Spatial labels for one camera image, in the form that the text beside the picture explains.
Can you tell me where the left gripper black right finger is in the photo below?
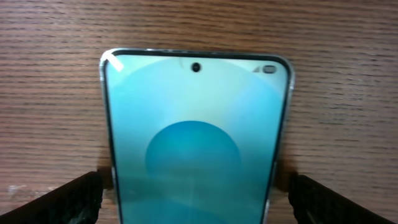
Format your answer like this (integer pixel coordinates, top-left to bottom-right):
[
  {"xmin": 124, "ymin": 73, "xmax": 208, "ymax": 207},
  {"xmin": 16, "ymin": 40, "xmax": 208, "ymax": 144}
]
[{"xmin": 288, "ymin": 173, "xmax": 394, "ymax": 224}]

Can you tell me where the blue screen smartphone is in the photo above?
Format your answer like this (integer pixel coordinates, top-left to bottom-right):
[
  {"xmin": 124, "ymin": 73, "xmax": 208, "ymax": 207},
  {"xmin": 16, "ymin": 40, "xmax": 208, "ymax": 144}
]
[{"xmin": 99, "ymin": 48, "xmax": 295, "ymax": 224}]

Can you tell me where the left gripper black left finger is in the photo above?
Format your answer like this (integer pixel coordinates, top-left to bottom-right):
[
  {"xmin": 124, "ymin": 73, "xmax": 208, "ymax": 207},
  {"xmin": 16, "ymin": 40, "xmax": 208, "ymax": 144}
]
[{"xmin": 1, "ymin": 172, "xmax": 103, "ymax": 224}]

